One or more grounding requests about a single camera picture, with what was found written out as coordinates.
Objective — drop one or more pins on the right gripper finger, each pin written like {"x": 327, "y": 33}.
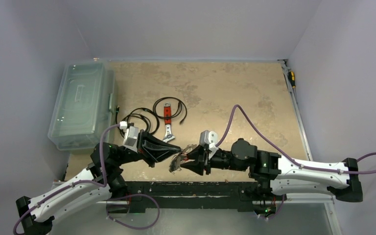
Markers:
{"x": 196, "y": 166}
{"x": 197, "y": 154}

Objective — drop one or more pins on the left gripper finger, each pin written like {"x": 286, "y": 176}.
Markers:
{"x": 152, "y": 143}
{"x": 152, "y": 157}

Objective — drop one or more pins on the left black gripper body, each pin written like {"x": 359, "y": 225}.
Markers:
{"x": 142, "y": 148}

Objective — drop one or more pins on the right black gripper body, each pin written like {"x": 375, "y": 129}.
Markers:
{"x": 204, "y": 159}

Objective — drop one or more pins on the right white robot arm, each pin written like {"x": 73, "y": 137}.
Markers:
{"x": 275, "y": 174}

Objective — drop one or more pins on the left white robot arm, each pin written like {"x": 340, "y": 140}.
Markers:
{"x": 101, "y": 180}

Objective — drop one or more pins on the clear plastic storage box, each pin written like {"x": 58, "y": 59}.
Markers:
{"x": 84, "y": 106}

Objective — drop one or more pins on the yellow black screwdriver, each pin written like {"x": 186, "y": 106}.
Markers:
{"x": 291, "y": 79}

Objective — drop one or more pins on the red handled adjustable wrench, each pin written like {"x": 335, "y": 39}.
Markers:
{"x": 167, "y": 121}

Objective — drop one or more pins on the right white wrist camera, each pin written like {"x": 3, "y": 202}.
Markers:
{"x": 209, "y": 138}

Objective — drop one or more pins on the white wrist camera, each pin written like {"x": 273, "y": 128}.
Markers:
{"x": 131, "y": 133}
{"x": 209, "y": 138}

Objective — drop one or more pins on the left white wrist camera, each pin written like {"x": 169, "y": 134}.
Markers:
{"x": 131, "y": 133}

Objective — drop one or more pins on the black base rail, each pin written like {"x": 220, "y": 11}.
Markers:
{"x": 240, "y": 196}

